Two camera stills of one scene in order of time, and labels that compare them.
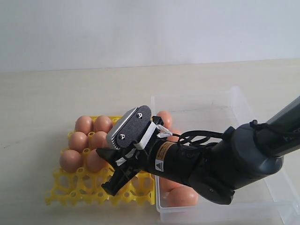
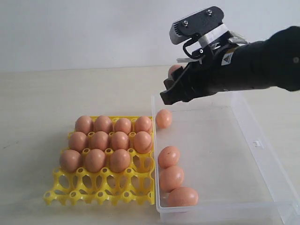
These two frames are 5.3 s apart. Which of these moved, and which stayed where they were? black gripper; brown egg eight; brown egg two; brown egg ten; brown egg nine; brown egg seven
Moved: brown egg ten; black gripper
Stayed: brown egg two; brown egg nine; brown egg seven; brown egg eight
